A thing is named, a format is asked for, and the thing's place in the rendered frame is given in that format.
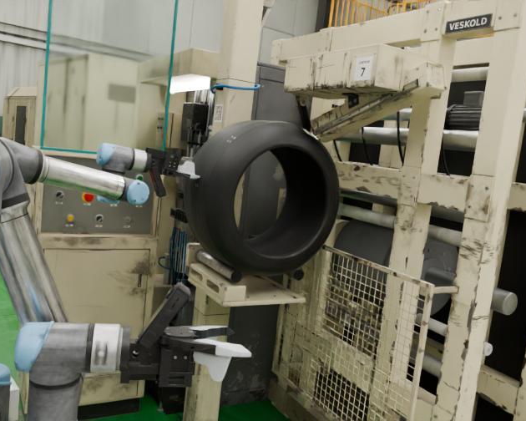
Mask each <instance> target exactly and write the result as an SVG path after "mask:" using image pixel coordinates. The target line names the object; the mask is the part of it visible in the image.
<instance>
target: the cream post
mask: <svg viewBox="0 0 526 421"><path fill-rule="evenodd" d="M263 3H264V0H225V8H224V17H223V25H222V34H221V42H220V58H219V67H218V75H217V83H218V84H226V85H230V86H237V87H246V88H254V87H255V72H256V65H257V57H258V49H259V41H260V26H261V19H262V11H263ZM253 94H254V90H242V89H229V88H223V90H216V92H215V107H216V105H217V104H223V112H222V120H221V122H215V107H214V116H213V124H212V133H211V136H213V135H214V134H216V133H217V132H219V131H220V130H222V129H223V128H225V127H227V126H229V125H231V124H235V123H238V122H241V121H247V120H250V118H251V110H252V103H253ZM244 178H245V172H244V174H243V175H242V177H241V179H240V182H239V184H238V186H237V189H236V193H235V204H234V211H235V222H236V225H237V227H238V230H239V224H240V210H241V202H242V194H243V186H244ZM229 316H230V307H222V306H221V305H220V304H219V303H218V302H216V301H215V300H213V299H212V298H211V297H209V296H208V295H206V294H205V293H204V292H202V291H201V290H200V289H199V288H198V287H196V291H195V307H194V315H193V323H192V326H222V327H228V324H229ZM221 385H222V381H220V382H216V381H214V380H212V379H211V377H210V373H209V370H208V368H207V367H206V366H205V365H203V364H199V363H197V362H195V375H193V378H192V385H191V388H186V391H185V405H184V413H183V421H218V416H219V407H220V393H221Z"/></svg>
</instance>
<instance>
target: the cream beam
mask: <svg viewBox="0 0 526 421"><path fill-rule="evenodd" d="M371 56H373V60H372V71H371V77H370V79H368V80H357V81H354V74H355V68H356V61H357V58H365V57H371ZM429 60H430V56H427V55H424V54H420V53H414V52H411V51H407V50H404V49H401V48H395V47H392V46H388V45H385V44H382V43H378V44H373V45H367V46H362V47H357V48H348V49H343V50H337V51H332V52H327V53H318V54H312V55H306V56H301V57H296V58H288V59H287V63H286V76H285V84H284V92H287V93H292V94H299V93H302V94H310V95H311V96H310V97H315V98H319V99H348V96H346V95H342V93H354V94H358V96H359V95H361V94H386V93H400V92H402V88H403V86H404V79H405V73H406V71H407V70H409V69H411V68H413V67H415V66H417V65H419V64H420V63H423V62H425V61H429Z"/></svg>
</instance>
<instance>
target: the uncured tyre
mask: <svg viewBox="0 0 526 421"><path fill-rule="evenodd" d="M226 129H229V130H226ZM232 135H235V136H237V138H236V139H234V140H233V141H232V142H231V143H230V144H228V143H225V142H226V141H227V140H228V139H229V138H230V137H231V136H232ZM267 151H270V152H271V153H272V154H273V155H274V156H275V157H276V158H277V159H278V161H279V162H280V164H281V167H282V169H283V170H284V174H285V177H286V200H285V203H284V206H283V208H282V211H281V213H280V215H279V216H278V218H277V220H276V221H275V223H274V224H273V225H272V226H271V227H270V228H269V229H268V230H267V231H265V232H263V233H262V234H260V235H258V236H256V237H253V238H250V239H247V240H244V239H243V238H242V236H241V234H240V232H239V230H238V227H237V225H236V222H235V211H234V204H235V193H236V189H237V186H238V184H239V182H240V179H241V177H242V175H243V174H244V172H245V170H246V169H247V168H248V166H249V165H250V164H251V163H252V162H253V161H254V160H255V159H256V158H257V157H259V156H260V155H262V154H264V153H265V152H267ZM192 162H193V163H194V164H195V175H199V176H200V178H198V179H196V180H194V179H188V178H185V187H184V206H185V214H186V218H187V221H188V223H189V225H190V229H191V230H192V232H193V234H194V236H195V238H196V240H197V241H198V242H199V243H200V244H201V245H202V247H203V248H204V249H205V250H206V251H208V252H209V253H210V254H211V255H212V256H214V257H215V258H217V259H219V260H221V261H223V262H224V263H226V264H227V265H229V266H232V267H233V268H235V269H236V270H238V271H241V272H244V273H246V274H249V275H253V276H278V275H282V274H285V273H287V272H290V271H294V270H295V269H297V268H298V267H300V266H302V265H304V264H305V263H307V262H308V261H309V260H310V259H311V258H312V257H313V256H314V255H315V254H316V253H317V252H318V251H319V250H320V249H321V248H322V246H323V245H324V243H325V242H326V240H327V238H328V236H329V235H330V233H331V230H332V228H333V226H334V224H335V221H336V216H337V212H338V208H339V201H340V186H339V179H338V174H337V171H336V167H335V164H334V162H333V159H332V157H331V155H330V154H329V152H328V150H327V149H326V147H325V146H324V145H323V143H322V142H321V141H320V140H318V139H316V138H314V137H313V136H311V135H309V134H308V133H307V132H306V131H305V130H304V129H303V128H302V127H300V126H298V125H295V124H291V123H288V122H283V121H269V120H247V121H241V122H238V123H235V124H231V125H229V126H227V127H225V128H223V129H222V130H220V131H219V132H217V133H216V134H214V135H213V136H211V137H210V138H209V139H208V140H207V141H206V142H205V143H204V144H203V145H202V146H201V148H200V149H199V150H198V152H197V153H196V155H195V157H194V158H193V160H192ZM195 182H199V186H198V190H197V189H195Z"/></svg>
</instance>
